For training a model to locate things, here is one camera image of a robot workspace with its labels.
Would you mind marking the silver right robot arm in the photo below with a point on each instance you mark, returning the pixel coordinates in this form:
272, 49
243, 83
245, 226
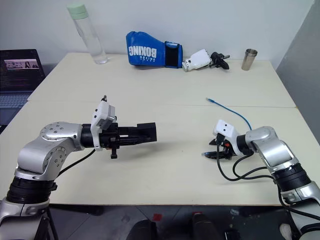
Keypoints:
272, 147

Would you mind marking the dark rounded shape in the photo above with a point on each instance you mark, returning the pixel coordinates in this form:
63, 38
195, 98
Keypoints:
203, 226

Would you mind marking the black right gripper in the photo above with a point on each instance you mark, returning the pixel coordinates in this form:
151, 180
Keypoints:
228, 151

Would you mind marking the black stand leg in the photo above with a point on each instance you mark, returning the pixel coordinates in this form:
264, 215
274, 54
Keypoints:
51, 223

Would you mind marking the clear bottle with green lid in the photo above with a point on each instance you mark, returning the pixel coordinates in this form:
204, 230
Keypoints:
91, 37

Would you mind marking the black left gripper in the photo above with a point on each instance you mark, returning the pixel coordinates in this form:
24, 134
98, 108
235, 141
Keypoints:
110, 140

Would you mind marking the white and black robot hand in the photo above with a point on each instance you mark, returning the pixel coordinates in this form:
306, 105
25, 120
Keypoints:
198, 60

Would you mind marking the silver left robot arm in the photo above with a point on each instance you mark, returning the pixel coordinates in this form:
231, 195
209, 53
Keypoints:
45, 147

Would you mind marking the dark open laptop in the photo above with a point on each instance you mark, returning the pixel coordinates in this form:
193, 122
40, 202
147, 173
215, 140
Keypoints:
18, 72

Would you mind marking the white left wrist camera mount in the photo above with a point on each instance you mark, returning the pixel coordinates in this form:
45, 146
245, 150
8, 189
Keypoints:
101, 113

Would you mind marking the blue boxing glove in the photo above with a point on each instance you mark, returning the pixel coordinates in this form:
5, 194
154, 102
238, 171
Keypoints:
145, 50

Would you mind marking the metal cup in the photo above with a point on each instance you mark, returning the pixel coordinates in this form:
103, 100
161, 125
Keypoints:
248, 60

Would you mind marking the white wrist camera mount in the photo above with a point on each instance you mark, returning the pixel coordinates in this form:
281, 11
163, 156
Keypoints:
101, 113
226, 130

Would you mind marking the small black box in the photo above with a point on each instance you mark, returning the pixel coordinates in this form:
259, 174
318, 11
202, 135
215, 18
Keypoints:
148, 131

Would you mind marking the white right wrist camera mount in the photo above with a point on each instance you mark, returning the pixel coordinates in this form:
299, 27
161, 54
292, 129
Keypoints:
226, 130

